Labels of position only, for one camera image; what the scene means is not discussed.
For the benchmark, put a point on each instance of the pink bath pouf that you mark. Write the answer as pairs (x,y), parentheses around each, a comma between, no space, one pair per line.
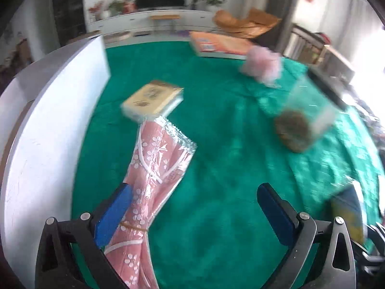
(261,63)

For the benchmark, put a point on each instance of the white television cabinet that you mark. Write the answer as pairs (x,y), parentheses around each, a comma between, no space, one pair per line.
(135,22)

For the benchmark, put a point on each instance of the white board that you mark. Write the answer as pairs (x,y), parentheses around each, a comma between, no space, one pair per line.
(45,144)

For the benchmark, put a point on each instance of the red flowers in vase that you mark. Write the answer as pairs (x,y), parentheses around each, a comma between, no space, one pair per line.
(95,9)

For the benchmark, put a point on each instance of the clear jar with black lid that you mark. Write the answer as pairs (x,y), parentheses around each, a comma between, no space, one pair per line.
(303,108)

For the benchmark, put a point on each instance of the pink floral packets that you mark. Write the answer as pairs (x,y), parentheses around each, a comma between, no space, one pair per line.
(153,162)

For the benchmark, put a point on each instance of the blue dark jar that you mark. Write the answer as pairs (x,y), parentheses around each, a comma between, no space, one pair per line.
(349,210)

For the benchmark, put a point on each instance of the dark wooden chair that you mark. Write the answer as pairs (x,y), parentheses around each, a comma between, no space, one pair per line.
(303,45)

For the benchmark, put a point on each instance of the orange lounge chair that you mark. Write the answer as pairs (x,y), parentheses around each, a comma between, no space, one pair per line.
(246,24)

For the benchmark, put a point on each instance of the green and red plant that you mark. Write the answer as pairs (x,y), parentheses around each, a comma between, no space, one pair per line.
(117,6)

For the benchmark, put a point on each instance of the small dark potted plant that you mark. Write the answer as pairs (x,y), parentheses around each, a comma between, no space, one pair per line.
(194,3)

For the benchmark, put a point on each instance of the red gift box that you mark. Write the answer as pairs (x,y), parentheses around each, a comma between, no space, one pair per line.
(130,6)

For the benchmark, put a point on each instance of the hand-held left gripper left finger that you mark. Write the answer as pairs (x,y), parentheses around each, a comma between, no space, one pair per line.
(112,216)

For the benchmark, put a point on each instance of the large green potted plant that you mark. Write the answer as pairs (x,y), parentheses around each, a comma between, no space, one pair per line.
(213,0)

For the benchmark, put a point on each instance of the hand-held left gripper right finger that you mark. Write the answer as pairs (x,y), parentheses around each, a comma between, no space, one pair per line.
(275,213)

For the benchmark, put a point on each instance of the white round vase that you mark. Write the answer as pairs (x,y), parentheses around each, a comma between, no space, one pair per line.
(105,15)

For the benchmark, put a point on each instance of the grey curtain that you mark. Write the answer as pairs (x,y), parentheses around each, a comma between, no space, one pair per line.
(282,9)

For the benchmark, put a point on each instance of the green satin tablecloth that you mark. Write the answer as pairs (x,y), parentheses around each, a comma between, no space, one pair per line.
(225,162)

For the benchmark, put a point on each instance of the wooden desk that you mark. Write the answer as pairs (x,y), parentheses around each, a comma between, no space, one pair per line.
(340,61)

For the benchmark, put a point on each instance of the orange book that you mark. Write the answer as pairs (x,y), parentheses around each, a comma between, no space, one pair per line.
(219,43)

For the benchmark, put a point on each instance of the tan paper pack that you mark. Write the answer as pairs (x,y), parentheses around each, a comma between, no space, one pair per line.
(150,96)

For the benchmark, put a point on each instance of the white curtain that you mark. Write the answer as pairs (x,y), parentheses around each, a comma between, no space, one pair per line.
(343,21)

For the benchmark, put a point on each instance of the small wooden side table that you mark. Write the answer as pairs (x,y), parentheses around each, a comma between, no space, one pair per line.
(164,17)

